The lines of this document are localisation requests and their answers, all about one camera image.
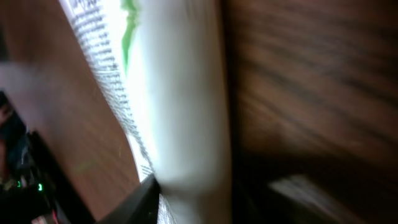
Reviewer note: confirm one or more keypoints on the white tube with gold cap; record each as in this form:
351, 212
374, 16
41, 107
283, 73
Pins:
160, 67

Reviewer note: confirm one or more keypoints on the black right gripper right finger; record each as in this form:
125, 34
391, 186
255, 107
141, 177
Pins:
292, 199

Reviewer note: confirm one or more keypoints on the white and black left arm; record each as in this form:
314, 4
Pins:
34, 188

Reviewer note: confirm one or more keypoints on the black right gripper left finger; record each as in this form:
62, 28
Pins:
140, 207

